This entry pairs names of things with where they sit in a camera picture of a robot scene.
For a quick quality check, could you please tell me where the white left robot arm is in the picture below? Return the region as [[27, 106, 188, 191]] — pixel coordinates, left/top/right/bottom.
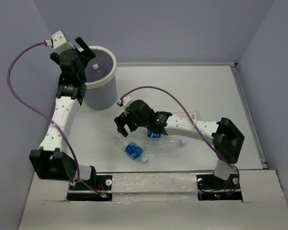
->
[[29, 37, 97, 189]]

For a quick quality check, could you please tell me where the blue label bottle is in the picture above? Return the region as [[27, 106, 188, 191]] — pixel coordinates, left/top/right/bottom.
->
[[147, 129, 161, 138], [114, 134, 148, 164]]

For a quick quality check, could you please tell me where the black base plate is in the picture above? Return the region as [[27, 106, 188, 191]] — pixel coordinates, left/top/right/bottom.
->
[[66, 174, 113, 202], [197, 173, 242, 201]]

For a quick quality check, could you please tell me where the clear bottle cream label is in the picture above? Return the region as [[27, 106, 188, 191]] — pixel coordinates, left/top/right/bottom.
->
[[175, 111, 201, 121]]

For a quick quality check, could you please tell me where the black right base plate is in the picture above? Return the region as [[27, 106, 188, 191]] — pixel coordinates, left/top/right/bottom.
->
[[197, 173, 242, 201]]

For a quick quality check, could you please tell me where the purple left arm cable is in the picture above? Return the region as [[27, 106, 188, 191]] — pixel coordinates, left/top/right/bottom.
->
[[7, 41, 104, 195]]

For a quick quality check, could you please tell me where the clear unlabelled bottle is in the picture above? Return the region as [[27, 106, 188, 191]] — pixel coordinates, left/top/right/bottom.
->
[[91, 63, 105, 81]]

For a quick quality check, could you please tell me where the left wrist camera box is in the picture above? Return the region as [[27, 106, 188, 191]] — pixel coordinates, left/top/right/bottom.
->
[[51, 31, 74, 55]]

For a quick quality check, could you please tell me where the clear crushed bottle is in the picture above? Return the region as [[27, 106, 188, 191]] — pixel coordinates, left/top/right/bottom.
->
[[144, 137, 186, 153]]

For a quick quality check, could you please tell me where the white round plastic bin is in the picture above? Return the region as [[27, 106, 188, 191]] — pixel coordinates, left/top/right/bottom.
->
[[84, 46, 117, 111]]

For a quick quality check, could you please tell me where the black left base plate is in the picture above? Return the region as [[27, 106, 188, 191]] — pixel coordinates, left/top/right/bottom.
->
[[66, 174, 113, 202]]

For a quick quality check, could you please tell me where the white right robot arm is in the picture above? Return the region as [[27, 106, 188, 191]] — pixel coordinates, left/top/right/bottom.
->
[[114, 96, 245, 188]]

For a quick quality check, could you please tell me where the blue label bottle front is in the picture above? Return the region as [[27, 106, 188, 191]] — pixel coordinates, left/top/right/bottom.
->
[[114, 134, 148, 164]]

